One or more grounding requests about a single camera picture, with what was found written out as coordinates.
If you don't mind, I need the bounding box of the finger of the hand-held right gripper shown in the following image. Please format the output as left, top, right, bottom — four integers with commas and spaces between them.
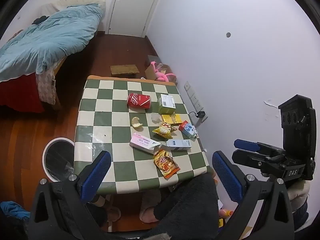
234, 139, 284, 153
232, 149, 280, 167

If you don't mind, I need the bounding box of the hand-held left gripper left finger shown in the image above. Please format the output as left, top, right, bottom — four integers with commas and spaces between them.
26, 151, 112, 240

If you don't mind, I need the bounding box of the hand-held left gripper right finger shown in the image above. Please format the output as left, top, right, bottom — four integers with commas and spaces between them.
212, 151, 295, 240

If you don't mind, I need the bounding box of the white round trash bin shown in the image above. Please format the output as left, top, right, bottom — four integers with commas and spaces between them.
42, 137, 75, 182

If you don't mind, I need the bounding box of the small yellow snack bag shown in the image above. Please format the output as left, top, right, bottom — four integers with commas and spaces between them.
152, 122, 177, 140

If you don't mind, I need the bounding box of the red soda can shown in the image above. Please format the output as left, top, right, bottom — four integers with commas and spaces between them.
127, 92, 152, 109

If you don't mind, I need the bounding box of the green white box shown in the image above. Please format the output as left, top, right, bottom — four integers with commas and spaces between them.
157, 94, 176, 115

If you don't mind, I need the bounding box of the person's right forearm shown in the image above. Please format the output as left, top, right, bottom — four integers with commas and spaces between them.
286, 180, 312, 232

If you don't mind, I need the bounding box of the person's leg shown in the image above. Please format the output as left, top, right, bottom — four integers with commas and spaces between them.
153, 172, 220, 240
85, 195, 110, 232

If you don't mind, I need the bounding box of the pink slipper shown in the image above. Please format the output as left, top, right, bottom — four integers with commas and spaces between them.
139, 206, 159, 223
107, 206, 122, 222

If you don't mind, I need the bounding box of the green white checkered tablecloth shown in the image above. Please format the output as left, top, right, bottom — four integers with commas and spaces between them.
74, 75, 210, 195

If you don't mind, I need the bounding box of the pink white box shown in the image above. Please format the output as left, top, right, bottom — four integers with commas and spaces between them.
129, 132, 161, 155

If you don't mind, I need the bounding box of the blue white box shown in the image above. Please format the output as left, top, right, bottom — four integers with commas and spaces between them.
166, 139, 192, 152

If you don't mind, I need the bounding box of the blue red milk carton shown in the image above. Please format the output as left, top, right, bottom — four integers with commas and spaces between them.
178, 120, 198, 140

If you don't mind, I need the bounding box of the orange snack bag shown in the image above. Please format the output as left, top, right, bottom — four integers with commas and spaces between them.
153, 149, 181, 180

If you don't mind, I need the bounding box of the pale fruit peel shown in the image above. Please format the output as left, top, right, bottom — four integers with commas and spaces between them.
132, 116, 143, 130

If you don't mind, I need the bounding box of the flat yellow packet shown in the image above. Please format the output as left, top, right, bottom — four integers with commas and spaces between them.
161, 114, 183, 126

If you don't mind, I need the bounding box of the grey white checked cloth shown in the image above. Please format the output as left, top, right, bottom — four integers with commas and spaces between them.
36, 66, 57, 105

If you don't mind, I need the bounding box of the pink plush toy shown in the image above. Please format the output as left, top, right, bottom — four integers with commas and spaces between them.
149, 61, 175, 82

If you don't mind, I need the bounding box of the flat brown cardboard box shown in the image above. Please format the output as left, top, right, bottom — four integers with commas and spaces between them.
110, 65, 139, 77

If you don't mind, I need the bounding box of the open cardboard box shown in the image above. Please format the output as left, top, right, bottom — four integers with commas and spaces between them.
144, 55, 178, 85

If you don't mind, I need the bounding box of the red blanket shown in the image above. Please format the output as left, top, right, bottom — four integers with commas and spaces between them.
0, 74, 47, 113

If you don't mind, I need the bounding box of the wooden bed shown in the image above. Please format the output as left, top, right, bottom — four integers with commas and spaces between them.
0, 0, 107, 113

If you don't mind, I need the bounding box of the light blue duvet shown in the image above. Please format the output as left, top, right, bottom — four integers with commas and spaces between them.
0, 4, 104, 82

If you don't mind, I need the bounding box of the dark cloth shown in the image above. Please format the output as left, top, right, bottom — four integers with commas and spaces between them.
32, 16, 50, 26

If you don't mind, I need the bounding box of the white door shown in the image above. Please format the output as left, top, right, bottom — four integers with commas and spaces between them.
105, 0, 167, 37

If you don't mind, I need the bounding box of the white wall socket strip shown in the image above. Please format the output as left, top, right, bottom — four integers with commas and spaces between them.
184, 81, 208, 123

